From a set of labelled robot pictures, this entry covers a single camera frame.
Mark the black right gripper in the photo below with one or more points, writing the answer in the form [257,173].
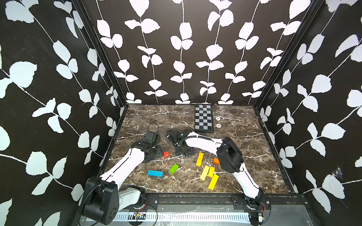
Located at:
[189,152]

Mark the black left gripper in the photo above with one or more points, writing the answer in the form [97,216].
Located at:
[159,152]

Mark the teal long block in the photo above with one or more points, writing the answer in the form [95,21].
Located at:
[155,173]

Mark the orange long block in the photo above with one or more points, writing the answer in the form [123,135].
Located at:
[216,161]

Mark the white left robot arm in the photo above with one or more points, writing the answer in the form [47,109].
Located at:
[102,198]

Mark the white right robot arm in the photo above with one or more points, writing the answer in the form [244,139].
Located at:
[230,158]

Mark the green block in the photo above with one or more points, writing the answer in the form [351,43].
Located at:
[174,168]

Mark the yellow upright block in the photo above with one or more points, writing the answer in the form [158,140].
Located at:
[199,159]

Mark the black grey checkerboard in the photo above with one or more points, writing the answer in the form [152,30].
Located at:
[203,122]

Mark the yellow block left of cluster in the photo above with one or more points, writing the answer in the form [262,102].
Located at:
[204,173]

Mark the small yellow block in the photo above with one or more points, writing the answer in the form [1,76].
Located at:
[211,172]

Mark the yellow block nearest front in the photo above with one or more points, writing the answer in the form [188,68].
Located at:
[213,182]

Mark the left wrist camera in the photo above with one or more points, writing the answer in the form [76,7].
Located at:
[152,138]

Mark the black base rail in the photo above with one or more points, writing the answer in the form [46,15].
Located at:
[184,203]

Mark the white slotted cable duct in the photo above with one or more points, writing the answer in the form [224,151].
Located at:
[239,217]

